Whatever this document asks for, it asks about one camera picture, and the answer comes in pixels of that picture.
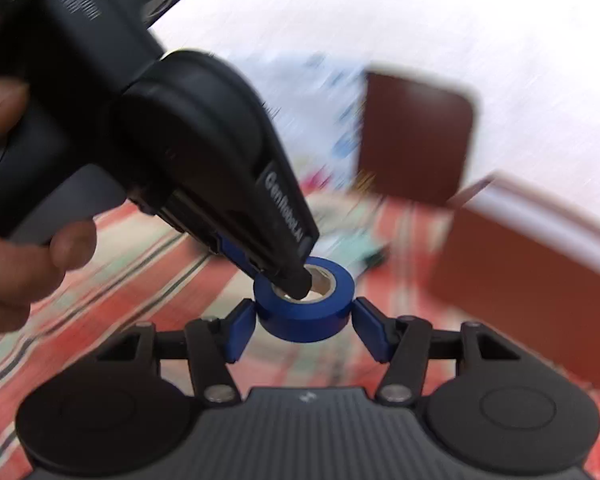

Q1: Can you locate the person's left hand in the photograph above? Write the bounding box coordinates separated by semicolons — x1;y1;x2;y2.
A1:
0;77;99;357

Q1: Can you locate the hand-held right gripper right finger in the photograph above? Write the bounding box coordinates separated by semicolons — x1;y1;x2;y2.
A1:
351;297;522;407

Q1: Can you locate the brown cardboard box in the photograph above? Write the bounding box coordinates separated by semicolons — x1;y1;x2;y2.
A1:
427;174;600;403

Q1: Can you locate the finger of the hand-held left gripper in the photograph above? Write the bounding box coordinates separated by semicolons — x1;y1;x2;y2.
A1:
252;145;322;299
139;189;272;282

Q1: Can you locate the blue tape roll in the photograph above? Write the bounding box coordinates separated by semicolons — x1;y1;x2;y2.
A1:
253;256;356;343

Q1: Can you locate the brown box lid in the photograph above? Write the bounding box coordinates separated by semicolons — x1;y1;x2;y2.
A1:
354;66;482;207

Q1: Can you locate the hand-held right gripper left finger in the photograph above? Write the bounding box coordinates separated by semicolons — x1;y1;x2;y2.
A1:
96;299;257;407

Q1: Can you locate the floral butterfly printed bag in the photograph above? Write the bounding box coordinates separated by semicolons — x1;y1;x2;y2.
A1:
260;54;372;197

